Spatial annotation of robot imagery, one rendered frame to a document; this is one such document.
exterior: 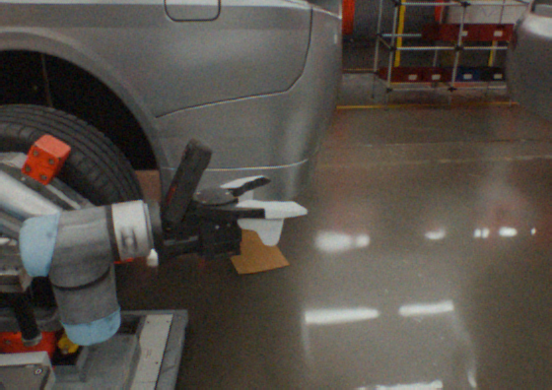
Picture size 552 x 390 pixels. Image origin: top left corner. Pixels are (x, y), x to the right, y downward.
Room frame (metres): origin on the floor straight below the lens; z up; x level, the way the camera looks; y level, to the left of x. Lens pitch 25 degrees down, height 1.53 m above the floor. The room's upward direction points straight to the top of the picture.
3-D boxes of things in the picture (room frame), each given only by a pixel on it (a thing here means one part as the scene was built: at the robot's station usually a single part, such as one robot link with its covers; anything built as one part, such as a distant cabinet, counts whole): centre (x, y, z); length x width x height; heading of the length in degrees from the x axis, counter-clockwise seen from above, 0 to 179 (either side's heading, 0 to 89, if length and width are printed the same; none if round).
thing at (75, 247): (0.48, 0.27, 1.21); 0.11 x 0.08 x 0.09; 110
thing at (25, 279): (0.80, 0.58, 0.93); 0.09 x 0.05 x 0.05; 2
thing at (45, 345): (1.04, 0.76, 0.48); 0.16 x 0.12 x 0.17; 2
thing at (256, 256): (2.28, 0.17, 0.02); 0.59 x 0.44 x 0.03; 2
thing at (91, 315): (0.50, 0.27, 1.12); 0.11 x 0.08 x 0.11; 20
